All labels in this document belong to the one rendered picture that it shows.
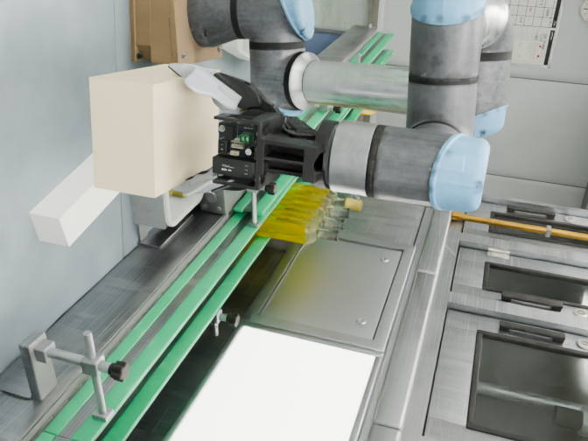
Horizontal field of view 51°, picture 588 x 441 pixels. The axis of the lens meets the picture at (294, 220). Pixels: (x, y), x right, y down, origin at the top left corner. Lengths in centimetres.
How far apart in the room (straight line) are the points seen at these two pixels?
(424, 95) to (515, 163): 709
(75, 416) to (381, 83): 76
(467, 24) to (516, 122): 692
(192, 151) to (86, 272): 59
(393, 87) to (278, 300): 64
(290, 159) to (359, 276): 103
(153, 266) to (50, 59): 48
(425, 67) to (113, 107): 33
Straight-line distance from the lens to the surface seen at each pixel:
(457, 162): 59
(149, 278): 130
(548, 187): 790
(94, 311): 123
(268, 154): 62
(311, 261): 167
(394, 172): 60
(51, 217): 109
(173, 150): 70
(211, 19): 130
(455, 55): 67
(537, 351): 157
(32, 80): 109
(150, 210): 135
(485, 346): 154
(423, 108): 68
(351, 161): 60
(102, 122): 69
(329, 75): 120
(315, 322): 146
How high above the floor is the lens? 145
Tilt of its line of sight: 16 degrees down
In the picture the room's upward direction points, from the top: 100 degrees clockwise
